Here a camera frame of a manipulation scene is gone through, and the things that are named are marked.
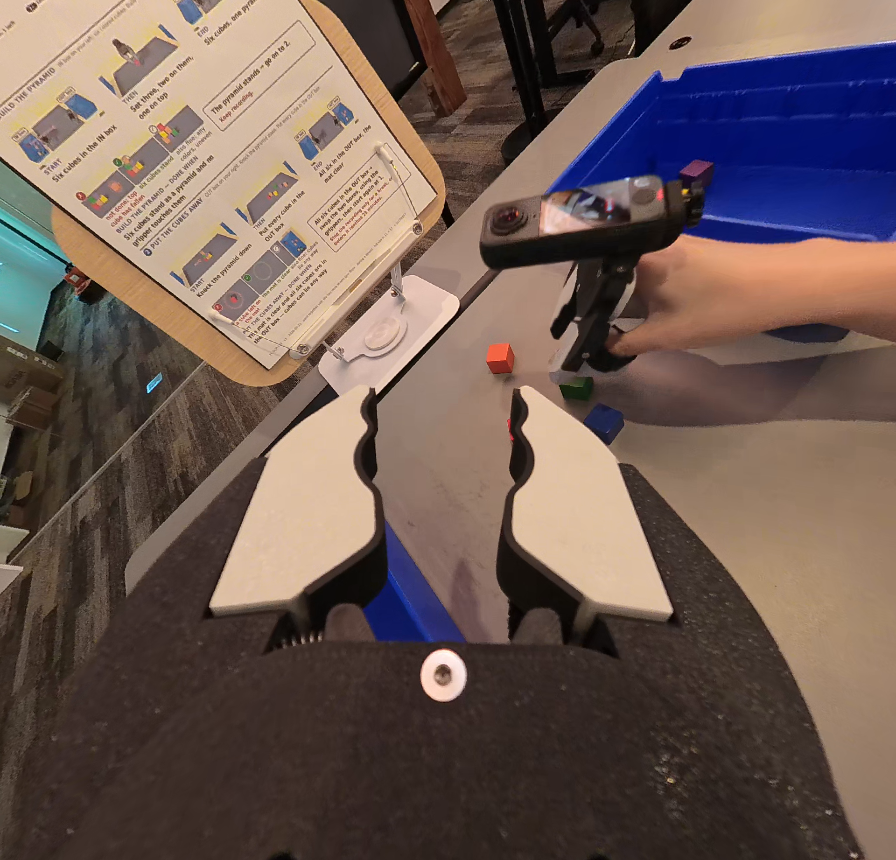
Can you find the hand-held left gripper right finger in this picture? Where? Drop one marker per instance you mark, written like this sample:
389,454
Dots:
588,524

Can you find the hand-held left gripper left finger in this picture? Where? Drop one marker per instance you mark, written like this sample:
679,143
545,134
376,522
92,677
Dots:
301,524

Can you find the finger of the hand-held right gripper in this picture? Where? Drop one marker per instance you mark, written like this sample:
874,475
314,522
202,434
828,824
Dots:
565,363

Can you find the green cube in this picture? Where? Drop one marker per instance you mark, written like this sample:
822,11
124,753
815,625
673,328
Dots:
576,389

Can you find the orange cube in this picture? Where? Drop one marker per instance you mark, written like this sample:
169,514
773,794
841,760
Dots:
500,359

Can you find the blue cube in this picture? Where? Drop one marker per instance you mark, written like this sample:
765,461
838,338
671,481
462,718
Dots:
603,422

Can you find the purple cube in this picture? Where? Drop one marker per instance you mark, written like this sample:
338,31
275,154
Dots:
696,170

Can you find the blue plastic bin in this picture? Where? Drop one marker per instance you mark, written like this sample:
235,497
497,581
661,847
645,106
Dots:
413,594
770,118

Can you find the person's right forearm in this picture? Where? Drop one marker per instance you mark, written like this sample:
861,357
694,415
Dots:
840,286

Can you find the person's right hand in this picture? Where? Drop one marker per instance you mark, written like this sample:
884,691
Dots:
700,293

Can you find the black round stand base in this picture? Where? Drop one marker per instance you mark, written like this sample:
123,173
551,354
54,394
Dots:
532,139

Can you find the black metal pole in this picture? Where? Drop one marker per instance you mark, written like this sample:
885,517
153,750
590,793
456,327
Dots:
511,27

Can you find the black swivel chair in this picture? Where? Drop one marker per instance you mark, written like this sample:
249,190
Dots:
581,6

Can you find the wooden pillar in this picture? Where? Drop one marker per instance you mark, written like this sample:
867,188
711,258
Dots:
434,48

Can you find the cardboard box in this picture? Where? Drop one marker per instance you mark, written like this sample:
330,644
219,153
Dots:
31,384

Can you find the black panel stand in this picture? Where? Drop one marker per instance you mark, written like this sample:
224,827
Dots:
364,20

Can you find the red equipment case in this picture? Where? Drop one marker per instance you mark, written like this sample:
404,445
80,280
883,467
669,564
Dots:
75,277

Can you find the wooden instruction board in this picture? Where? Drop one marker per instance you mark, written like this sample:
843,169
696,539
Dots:
175,139

